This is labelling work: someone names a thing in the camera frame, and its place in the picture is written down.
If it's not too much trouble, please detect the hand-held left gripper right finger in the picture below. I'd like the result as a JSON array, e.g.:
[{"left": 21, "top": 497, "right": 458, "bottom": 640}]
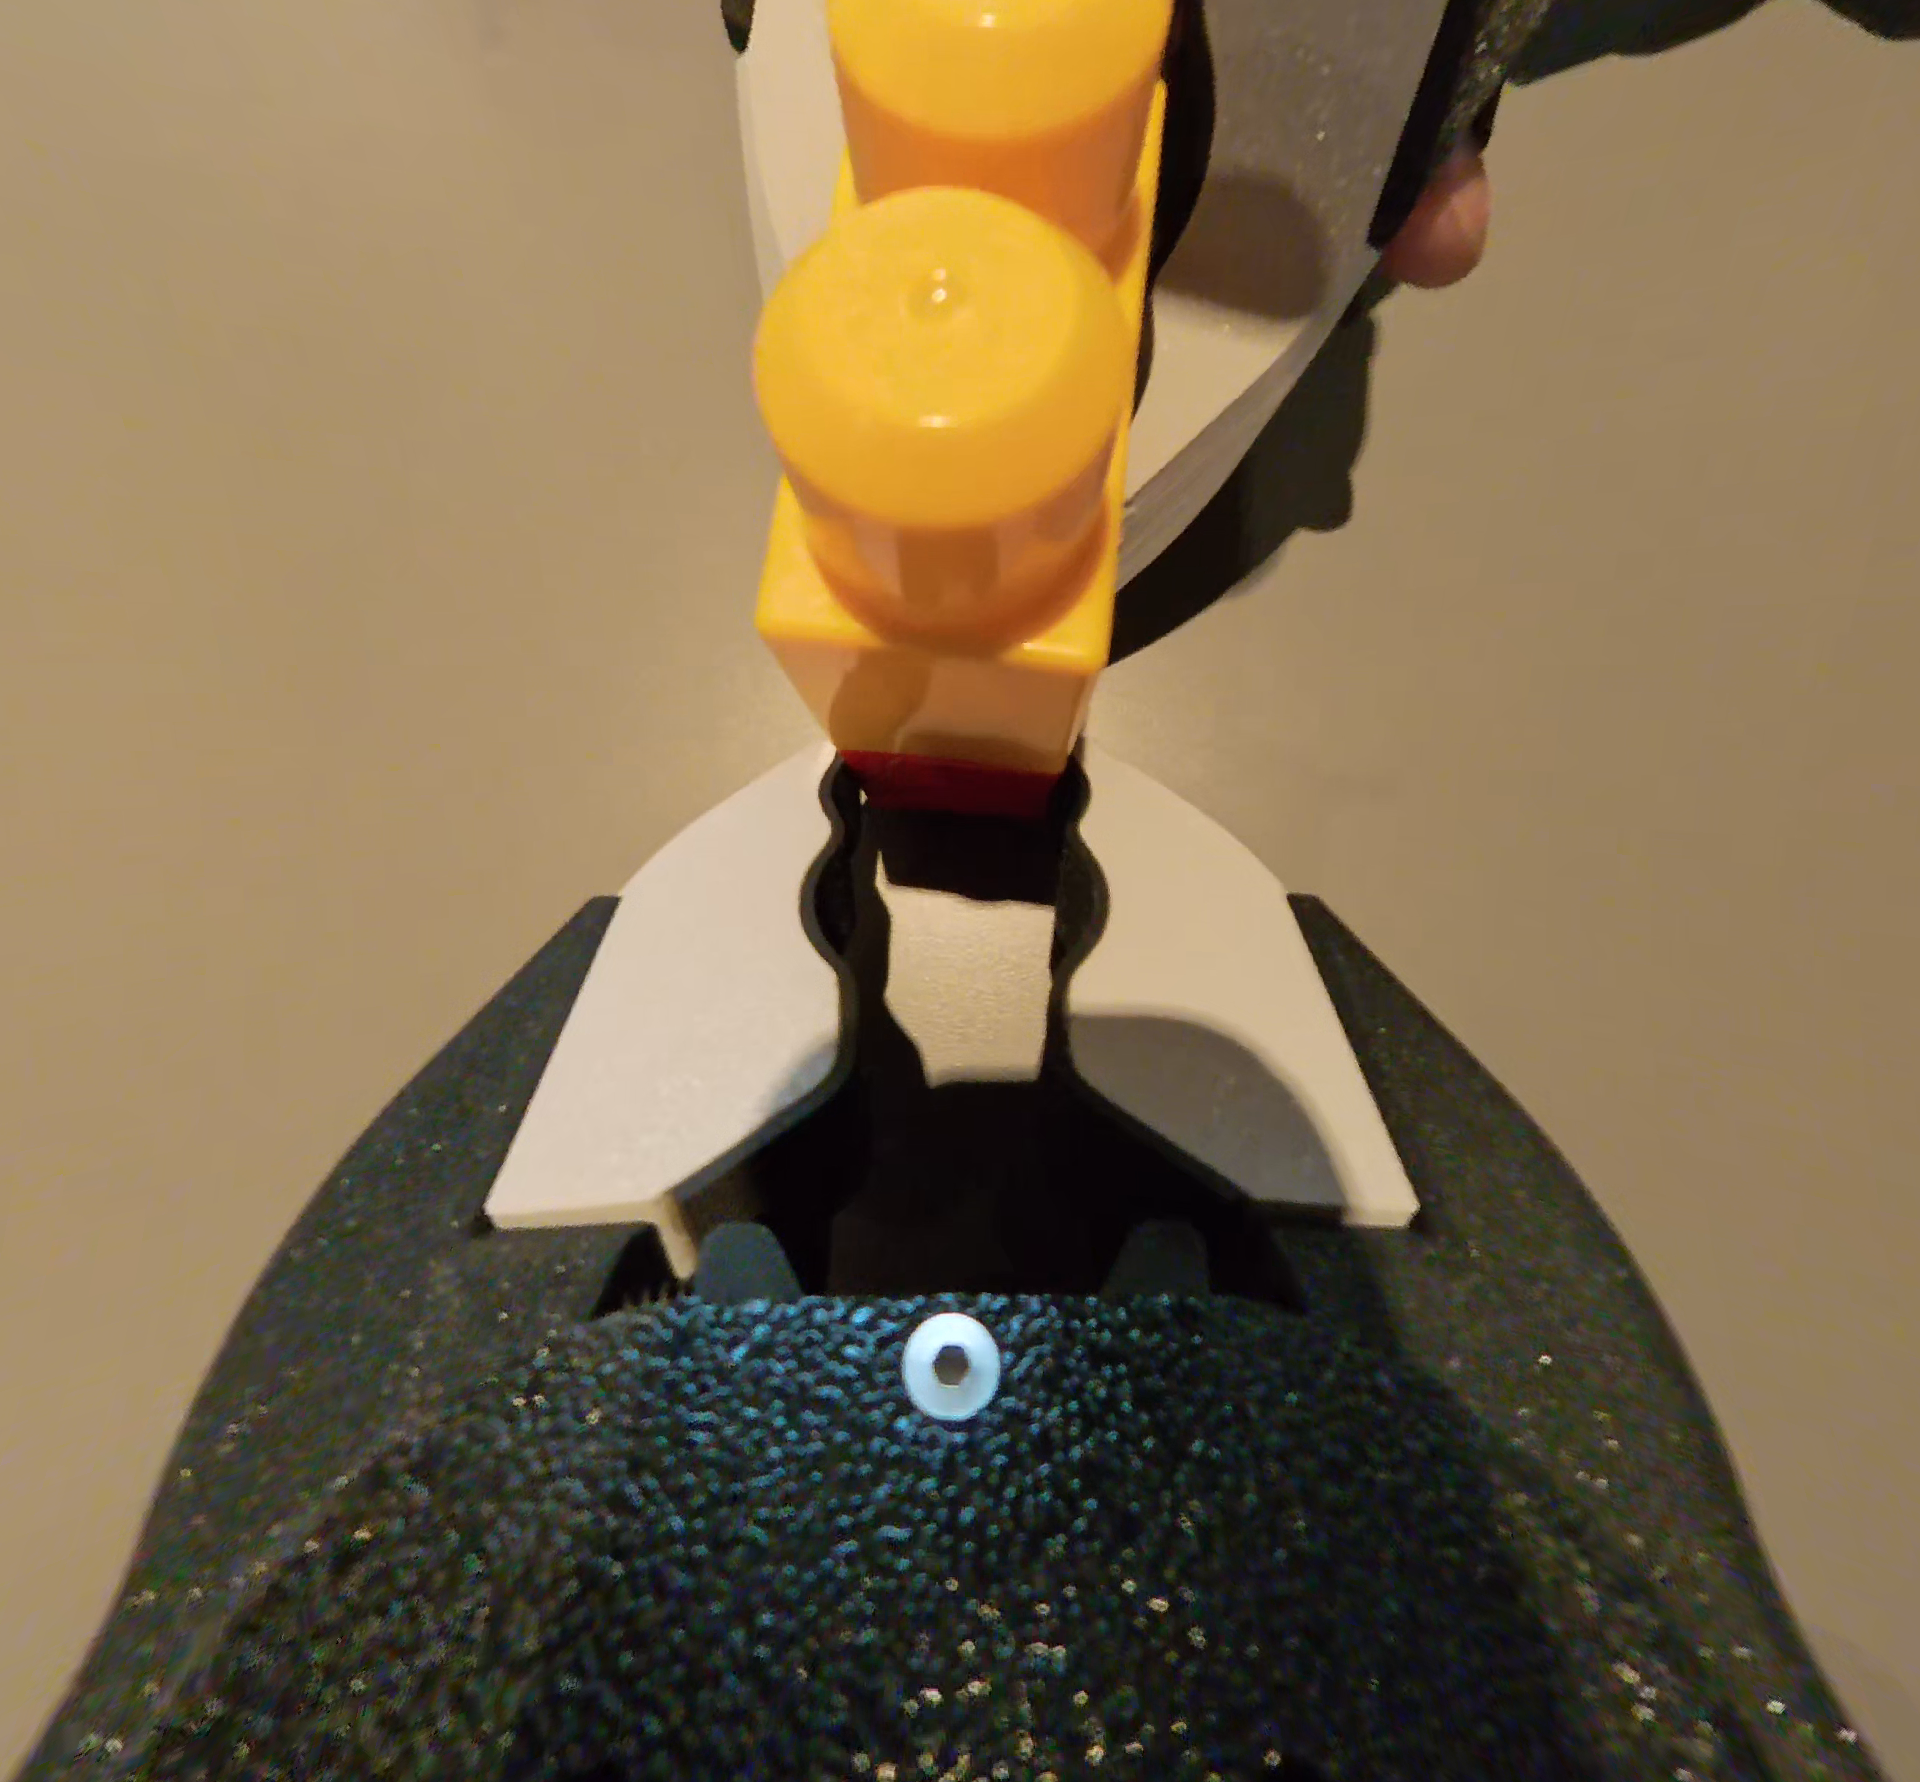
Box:
[{"left": 1050, "top": 753, "right": 1419, "bottom": 1232}]

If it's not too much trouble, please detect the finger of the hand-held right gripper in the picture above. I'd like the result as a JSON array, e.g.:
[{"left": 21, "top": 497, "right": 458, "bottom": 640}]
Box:
[
  {"left": 735, "top": 0, "right": 889, "bottom": 301},
  {"left": 1117, "top": 0, "right": 1506, "bottom": 578}
]

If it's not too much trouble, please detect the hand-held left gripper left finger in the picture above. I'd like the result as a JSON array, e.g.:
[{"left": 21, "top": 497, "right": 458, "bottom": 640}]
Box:
[{"left": 484, "top": 747, "right": 861, "bottom": 1232}]

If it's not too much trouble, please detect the yellow two-stud mega block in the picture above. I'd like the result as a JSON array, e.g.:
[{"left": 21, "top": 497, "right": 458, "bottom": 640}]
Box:
[{"left": 750, "top": 0, "right": 1179, "bottom": 776}]

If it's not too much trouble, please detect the red single-stud mega block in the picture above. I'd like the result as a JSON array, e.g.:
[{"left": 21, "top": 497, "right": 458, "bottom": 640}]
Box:
[{"left": 838, "top": 747, "right": 1051, "bottom": 815}]

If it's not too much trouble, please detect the person's right hand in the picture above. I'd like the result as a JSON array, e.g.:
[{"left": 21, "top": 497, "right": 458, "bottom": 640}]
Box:
[{"left": 1379, "top": 147, "right": 1492, "bottom": 291}]

